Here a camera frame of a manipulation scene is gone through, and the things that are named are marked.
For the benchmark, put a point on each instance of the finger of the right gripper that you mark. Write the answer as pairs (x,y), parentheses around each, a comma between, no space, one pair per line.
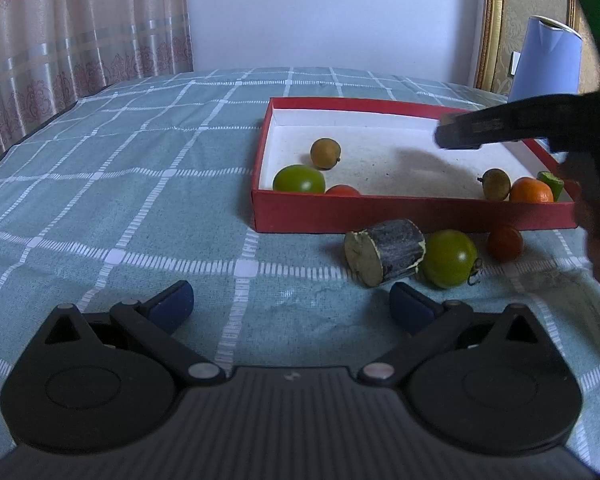
(553,119)

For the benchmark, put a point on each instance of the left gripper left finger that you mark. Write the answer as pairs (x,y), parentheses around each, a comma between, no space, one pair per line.
(88,382)

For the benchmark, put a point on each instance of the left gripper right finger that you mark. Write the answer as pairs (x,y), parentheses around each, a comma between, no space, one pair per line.
(493,383)

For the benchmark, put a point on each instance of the green cucumber piece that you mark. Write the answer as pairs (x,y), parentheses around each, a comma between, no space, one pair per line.
(555,184)

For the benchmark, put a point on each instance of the orange mandarin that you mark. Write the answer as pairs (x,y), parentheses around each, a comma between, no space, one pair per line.
(530,191)

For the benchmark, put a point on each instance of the brown longan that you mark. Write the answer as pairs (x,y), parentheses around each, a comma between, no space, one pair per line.
(495,185)
(325,153)

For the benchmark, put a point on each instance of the green tomato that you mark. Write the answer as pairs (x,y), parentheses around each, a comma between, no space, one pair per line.
(299,179)
(451,259)

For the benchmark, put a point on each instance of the red cherry tomato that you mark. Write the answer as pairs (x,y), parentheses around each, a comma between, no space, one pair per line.
(504,244)
(342,190)

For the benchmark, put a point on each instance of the dark sugarcane piece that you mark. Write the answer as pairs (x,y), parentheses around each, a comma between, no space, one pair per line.
(385,251)

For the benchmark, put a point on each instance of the blue electric kettle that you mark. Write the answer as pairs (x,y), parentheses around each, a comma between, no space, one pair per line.
(549,62)

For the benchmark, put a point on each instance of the teal checked bed cover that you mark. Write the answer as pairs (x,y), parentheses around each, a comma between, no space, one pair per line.
(148,183)

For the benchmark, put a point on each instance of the red cardboard tray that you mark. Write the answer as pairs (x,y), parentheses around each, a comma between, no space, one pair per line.
(389,156)

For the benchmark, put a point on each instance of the pink patterned curtain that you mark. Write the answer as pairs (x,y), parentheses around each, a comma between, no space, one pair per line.
(55,52)

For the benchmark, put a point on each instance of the white wall switch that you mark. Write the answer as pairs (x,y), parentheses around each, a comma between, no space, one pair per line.
(513,63)

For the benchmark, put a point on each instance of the gold wall moulding frame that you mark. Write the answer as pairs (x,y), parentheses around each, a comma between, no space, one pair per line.
(502,26)

